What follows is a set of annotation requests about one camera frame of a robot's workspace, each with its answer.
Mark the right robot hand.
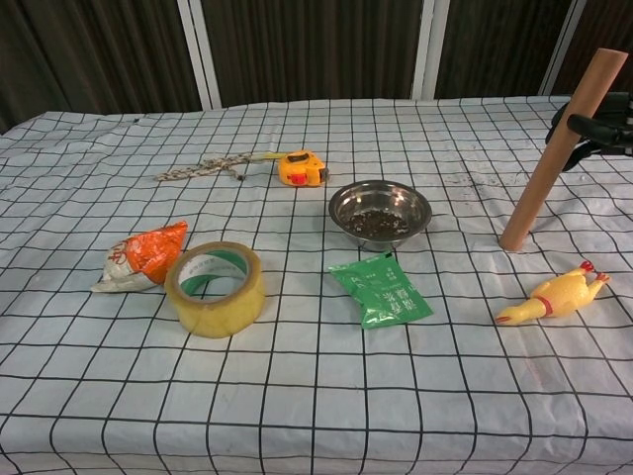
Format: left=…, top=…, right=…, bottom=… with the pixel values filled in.
left=546, top=91, right=633, bottom=172

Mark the orange white snack packet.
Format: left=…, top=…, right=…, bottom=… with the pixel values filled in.
left=89, top=221, right=190, bottom=294

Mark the wooden rod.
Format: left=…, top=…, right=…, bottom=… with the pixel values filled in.
left=497, top=47, right=623, bottom=253

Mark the yellow tape measure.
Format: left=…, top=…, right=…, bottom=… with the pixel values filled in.
left=251, top=149, right=329, bottom=188

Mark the steel bowl with seeds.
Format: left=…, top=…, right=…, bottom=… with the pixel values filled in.
left=328, top=180, right=433, bottom=247

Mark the yellow rubber chicken toy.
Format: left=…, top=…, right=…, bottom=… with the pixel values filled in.
left=496, top=260, right=612, bottom=327

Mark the white partition frame post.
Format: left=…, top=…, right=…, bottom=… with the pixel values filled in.
left=410, top=0, right=442, bottom=102
left=176, top=0, right=223, bottom=111
left=538, top=0, right=592, bottom=98

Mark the green tea sachet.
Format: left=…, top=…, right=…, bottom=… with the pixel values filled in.
left=329, top=250, right=434, bottom=331

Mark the white checkered tablecloth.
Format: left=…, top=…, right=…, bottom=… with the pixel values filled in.
left=0, top=94, right=633, bottom=475

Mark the clear packing tape roll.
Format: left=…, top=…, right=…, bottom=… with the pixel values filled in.
left=164, top=241, right=267, bottom=338

